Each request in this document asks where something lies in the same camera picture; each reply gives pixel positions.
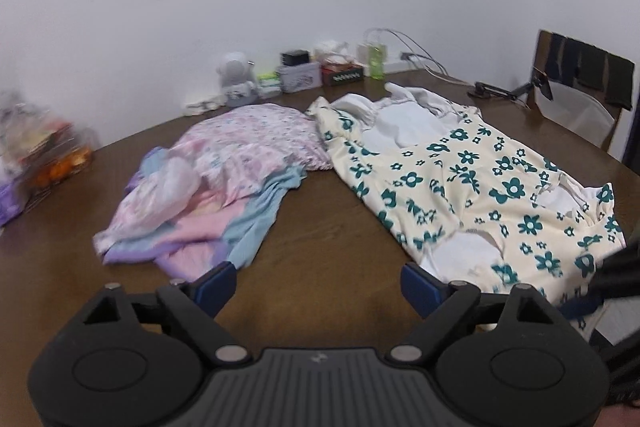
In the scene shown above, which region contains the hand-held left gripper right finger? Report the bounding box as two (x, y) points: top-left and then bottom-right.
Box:
(387, 263), (553, 364)

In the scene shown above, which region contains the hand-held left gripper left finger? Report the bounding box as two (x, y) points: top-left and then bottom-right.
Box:
(82, 261), (251, 364)

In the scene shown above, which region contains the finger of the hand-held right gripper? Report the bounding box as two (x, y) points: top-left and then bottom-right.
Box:
(560, 289), (608, 323)

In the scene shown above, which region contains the cream green floral dress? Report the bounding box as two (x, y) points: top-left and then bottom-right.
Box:
(305, 83), (628, 339)

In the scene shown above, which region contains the pastel pink blue garment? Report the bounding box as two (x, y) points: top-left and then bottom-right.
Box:
(92, 147), (308, 283)

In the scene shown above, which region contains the pink floral garment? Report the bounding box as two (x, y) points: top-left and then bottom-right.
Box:
(172, 103), (333, 202)

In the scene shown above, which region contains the white crumpled cloth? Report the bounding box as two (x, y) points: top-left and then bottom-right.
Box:
(182, 93), (226, 116)

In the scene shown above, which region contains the wooden chair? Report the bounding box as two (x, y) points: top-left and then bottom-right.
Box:
(529, 29), (637, 154)

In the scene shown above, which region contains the white round gadget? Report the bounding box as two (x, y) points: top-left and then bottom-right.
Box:
(216, 52), (261, 108)

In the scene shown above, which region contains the green white small packet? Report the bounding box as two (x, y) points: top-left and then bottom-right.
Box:
(257, 72), (282, 98)

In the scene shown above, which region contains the clear bag of snacks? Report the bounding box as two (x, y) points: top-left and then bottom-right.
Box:
(0, 89), (97, 198)

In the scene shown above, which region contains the purple packet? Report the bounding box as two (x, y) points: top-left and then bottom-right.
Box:
(0, 179), (32, 228)

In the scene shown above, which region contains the grey tin box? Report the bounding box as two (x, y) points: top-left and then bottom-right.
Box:
(276, 61), (322, 94)

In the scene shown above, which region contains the red black box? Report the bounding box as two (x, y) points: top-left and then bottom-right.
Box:
(320, 62), (367, 86)

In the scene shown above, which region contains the green bottle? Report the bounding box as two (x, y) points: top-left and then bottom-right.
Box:
(367, 42), (389, 80)

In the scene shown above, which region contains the white plastic bag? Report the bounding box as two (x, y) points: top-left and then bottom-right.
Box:
(312, 38), (351, 65)

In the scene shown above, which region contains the grey cable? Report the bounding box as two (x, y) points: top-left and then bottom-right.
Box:
(365, 27), (476, 88)

